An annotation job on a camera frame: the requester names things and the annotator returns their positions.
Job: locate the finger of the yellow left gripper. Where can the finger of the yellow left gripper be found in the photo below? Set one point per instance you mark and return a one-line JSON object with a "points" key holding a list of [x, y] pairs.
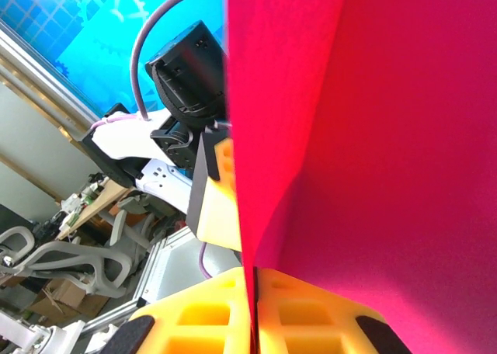
{"points": [[217, 210]]}

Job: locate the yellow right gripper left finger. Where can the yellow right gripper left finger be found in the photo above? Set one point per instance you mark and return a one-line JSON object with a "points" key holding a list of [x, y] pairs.
{"points": [[202, 319]]}

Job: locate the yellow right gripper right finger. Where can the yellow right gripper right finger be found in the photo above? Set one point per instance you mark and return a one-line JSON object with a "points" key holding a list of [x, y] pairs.
{"points": [[310, 323]]}

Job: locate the pink square paper sheet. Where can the pink square paper sheet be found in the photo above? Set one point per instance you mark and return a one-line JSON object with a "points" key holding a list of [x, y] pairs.
{"points": [[388, 136]]}

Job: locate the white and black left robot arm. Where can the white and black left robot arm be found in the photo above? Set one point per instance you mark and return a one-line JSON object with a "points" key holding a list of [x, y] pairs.
{"points": [[128, 136]]}

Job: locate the grey mesh office chair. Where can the grey mesh office chair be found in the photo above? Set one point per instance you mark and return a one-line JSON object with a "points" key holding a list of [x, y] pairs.
{"points": [[120, 222], [77, 257]]}

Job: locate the wooden desk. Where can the wooden desk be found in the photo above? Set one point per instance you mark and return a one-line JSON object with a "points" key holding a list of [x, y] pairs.
{"points": [[97, 202]]}

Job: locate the brown cardboard box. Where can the brown cardboard box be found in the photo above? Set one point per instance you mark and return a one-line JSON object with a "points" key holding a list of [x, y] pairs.
{"points": [[66, 299]]}

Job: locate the white plastic device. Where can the white plastic device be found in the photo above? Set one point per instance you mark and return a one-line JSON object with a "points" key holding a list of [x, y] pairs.
{"points": [[39, 336]]}

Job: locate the aluminium side rail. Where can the aluminium side rail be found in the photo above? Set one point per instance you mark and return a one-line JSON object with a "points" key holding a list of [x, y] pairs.
{"points": [[171, 261]]}

